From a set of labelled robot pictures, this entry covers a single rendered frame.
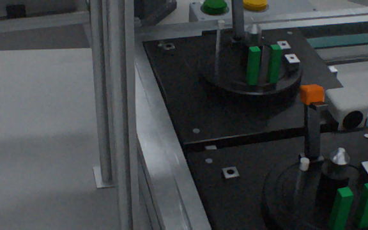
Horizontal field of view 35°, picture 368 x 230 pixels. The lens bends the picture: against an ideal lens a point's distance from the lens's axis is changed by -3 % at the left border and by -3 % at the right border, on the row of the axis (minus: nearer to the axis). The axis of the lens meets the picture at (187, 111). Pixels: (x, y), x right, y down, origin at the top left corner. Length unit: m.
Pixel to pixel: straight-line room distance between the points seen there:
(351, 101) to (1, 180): 0.47
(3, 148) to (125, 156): 0.35
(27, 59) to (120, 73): 0.59
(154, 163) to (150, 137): 0.05
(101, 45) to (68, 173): 0.21
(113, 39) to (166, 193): 0.22
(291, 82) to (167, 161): 0.20
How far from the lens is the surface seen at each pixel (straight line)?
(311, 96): 0.62
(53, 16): 0.67
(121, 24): 0.49
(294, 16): 1.01
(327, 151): 0.71
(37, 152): 0.87
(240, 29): 0.84
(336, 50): 0.97
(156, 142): 0.73
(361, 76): 0.96
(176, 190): 0.67
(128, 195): 0.60
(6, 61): 1.09
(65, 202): 0.79
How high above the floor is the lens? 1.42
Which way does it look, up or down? 37 degrees down
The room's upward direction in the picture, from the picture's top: 2 degrees clockwise
